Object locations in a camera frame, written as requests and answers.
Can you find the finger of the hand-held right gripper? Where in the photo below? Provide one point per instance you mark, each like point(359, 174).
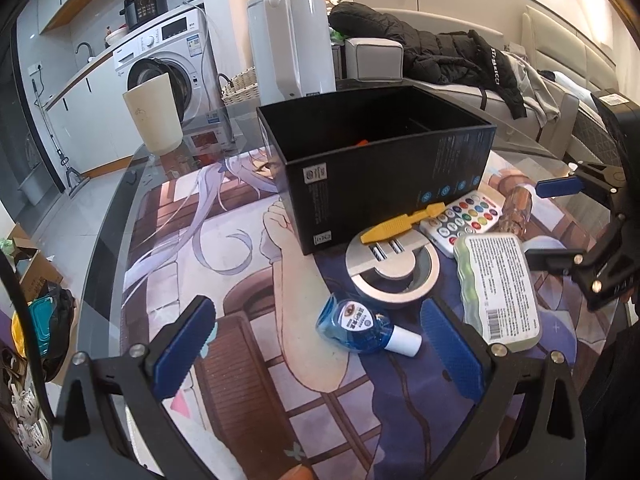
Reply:
point(552, 261)
point(560, 186)

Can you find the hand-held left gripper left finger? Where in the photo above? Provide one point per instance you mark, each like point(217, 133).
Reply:
point(182, 347)

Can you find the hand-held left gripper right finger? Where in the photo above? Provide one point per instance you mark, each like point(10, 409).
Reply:
point(450, 350)

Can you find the green case with white label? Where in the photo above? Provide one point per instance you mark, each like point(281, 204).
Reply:
point(500, 285)

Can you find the white remote with coloured buttons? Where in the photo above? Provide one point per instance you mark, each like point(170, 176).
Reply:
point(470, 215)

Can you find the silver round disc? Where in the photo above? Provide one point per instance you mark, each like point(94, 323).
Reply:
point(395, 270)

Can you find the blue liquid bottle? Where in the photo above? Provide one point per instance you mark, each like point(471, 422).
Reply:
point(355, 322)

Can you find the yellow plastic tool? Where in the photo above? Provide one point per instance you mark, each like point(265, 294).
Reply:
point(387, 227)

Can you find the black cardboard box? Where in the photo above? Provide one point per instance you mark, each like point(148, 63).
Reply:
point(380, 185)

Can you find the printed table mat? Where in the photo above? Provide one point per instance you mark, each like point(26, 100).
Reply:
point(260, 310)

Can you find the grey garment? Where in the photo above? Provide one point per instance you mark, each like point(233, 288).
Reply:
point(537, 90)

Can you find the beige padded headboard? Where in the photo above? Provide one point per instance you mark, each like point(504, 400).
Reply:
point(565, 40)

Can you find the grey sofa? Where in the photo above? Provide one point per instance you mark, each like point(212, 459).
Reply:
point(465, 102)

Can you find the dark bag with teal box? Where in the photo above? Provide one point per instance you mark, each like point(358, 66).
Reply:
point(50, 320)

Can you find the white shoes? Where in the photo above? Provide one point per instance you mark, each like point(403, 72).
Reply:
point(30, 425)

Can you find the black padded jacket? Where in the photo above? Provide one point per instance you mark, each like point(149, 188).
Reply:
point(430, 52)

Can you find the red label carton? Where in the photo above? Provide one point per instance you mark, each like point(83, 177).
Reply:
point(210, 141)

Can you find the grey sofa armrest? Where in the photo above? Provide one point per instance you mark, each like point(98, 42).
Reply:
point(375, 57)

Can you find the cream cup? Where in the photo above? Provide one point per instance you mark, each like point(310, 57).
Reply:
point(155, 115)

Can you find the white kitchen counter cabinets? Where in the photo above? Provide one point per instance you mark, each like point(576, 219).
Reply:
point(95, 125)

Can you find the mop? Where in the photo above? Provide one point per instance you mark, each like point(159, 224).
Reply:
point(55, 145)

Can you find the wicker basket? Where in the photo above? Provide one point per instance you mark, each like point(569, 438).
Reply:
point(242, 87)

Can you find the white electric kettle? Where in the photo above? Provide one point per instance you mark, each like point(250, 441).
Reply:
point(295, 45)

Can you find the white washing machine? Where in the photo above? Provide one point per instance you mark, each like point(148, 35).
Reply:
point(185, 45)

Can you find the kitchen faucet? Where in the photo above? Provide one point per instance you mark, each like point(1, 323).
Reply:
point(86, 50)

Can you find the white bowl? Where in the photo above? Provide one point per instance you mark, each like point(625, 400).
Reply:
point(116, 36)

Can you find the black pressure cooker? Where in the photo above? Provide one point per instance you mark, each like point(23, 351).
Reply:
point(145, 7)

